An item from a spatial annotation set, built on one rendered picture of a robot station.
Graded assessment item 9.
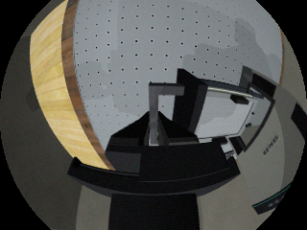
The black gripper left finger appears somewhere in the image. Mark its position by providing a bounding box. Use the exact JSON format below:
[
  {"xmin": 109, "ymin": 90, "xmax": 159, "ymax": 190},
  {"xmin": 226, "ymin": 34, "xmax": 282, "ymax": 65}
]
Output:
[{"xmin": 108, "ymin": 111, "xmax": 150, "ymax": 146}]

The grey base plate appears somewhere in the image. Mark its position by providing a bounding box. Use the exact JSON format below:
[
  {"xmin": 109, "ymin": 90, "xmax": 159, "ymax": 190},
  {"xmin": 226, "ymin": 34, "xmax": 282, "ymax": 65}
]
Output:
[{"xmin": 73, "ymin": 0, "xmax": 282, "ymax": 151}]

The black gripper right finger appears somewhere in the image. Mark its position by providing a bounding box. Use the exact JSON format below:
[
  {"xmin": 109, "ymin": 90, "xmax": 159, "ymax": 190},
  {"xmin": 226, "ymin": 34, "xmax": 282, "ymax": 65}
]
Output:
[{"xmin": 157, "ymin": 111, "xmax": 200, "ymax": 146}]

